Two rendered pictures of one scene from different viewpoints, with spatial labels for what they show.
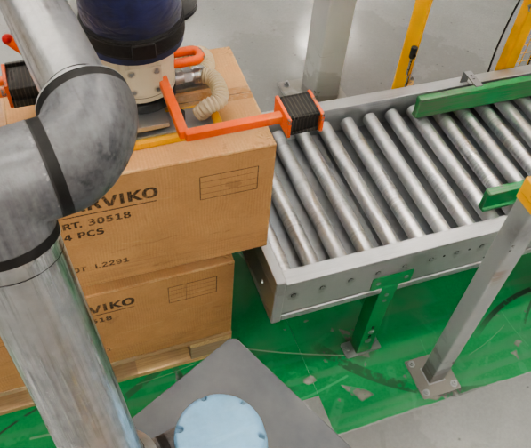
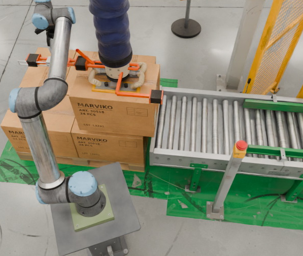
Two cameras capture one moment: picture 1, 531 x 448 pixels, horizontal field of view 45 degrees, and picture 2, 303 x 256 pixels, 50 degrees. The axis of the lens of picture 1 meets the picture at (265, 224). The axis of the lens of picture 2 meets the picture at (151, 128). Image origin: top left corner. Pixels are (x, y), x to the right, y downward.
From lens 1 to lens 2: 0.97 m
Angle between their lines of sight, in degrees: 19
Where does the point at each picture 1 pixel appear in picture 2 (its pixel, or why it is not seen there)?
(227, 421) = (85, 179)
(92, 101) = (51, 87)
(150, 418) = not seen: hidden behind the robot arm
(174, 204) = (118, 113)
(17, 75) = (79, 60)
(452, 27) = not seen: outside the picture
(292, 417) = (122, 192)
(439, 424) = (207, 228)
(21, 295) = (27, 125)
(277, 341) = (162, 175)
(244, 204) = (143, 120)
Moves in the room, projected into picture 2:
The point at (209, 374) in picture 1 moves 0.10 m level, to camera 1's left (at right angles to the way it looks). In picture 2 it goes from (105, 169) to (93, 163)
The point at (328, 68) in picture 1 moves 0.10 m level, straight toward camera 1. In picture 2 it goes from (234, 74) to (229, 80)
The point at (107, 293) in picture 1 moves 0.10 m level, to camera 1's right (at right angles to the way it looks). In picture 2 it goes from (97, 135) to (107, 140)
